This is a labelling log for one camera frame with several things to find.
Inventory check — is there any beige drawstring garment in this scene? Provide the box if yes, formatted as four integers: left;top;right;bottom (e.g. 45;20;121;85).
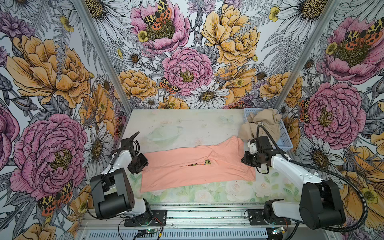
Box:
238;109;282;142

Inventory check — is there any pink graphic t-shirt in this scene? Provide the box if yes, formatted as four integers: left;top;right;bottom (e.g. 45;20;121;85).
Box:
141;136;256;193

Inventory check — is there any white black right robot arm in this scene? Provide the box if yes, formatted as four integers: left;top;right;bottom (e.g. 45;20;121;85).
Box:
241;136;346;230

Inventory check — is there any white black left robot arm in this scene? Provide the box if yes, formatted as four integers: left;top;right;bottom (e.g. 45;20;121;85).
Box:
90;132;153;222

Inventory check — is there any light blue plastic basket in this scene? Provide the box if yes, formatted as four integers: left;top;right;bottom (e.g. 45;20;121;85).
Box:
244;108;293;152

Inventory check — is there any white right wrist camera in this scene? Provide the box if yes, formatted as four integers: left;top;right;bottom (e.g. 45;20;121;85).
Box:
247;141;258;155

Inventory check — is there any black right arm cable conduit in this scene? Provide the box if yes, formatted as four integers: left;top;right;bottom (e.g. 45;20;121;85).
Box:
256;124;369;240

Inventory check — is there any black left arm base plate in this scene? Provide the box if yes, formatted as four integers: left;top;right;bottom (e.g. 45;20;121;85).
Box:
124;210;168;227

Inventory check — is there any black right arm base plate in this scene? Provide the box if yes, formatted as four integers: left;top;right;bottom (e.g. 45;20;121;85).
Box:
246;209;292;226

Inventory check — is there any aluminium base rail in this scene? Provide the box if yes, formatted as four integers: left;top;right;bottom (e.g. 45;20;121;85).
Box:
75;203;342;240

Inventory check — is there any right aluminium corner post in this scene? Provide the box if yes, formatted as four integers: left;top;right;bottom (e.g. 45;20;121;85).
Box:
273;1;340;109

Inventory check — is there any aluminium corner post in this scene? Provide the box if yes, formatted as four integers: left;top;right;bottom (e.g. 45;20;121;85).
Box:
74;1;133;117
273;1;340;109

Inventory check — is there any left aluminium corner post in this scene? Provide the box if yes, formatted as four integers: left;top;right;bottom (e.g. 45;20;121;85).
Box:
74;1;133;117

